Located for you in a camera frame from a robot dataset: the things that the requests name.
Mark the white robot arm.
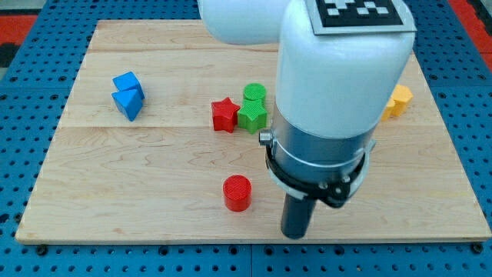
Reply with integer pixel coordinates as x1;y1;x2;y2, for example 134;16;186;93
198;0;416;208

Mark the fiducial marker tag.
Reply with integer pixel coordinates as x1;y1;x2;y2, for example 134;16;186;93
304;0;417;35

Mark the red star block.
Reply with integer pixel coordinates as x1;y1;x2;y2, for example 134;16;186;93
211;97;241;133

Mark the blue triangle block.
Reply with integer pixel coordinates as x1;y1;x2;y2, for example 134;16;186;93
111;89;143;122

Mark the yellow block behind arm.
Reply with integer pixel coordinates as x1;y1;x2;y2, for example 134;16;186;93
381;98;395;121

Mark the yellow hexagon block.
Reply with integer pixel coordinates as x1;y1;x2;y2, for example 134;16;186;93
391;85;414;116

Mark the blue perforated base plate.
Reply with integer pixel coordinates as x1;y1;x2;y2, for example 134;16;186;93
1;0;491;276

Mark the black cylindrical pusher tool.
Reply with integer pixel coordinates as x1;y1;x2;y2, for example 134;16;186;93
281;194;316;239

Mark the blue cube block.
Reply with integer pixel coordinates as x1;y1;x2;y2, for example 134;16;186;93
112;72;145;99

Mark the green star block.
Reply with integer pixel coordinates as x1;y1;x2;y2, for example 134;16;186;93
237;99;268;134

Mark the red cylinder block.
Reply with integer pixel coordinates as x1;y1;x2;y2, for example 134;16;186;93
222;175;252;212

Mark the green circle block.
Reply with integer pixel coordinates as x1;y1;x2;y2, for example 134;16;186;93
243;83;267;105

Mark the wooden board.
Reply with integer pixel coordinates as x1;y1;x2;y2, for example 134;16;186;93
15;20;491;245

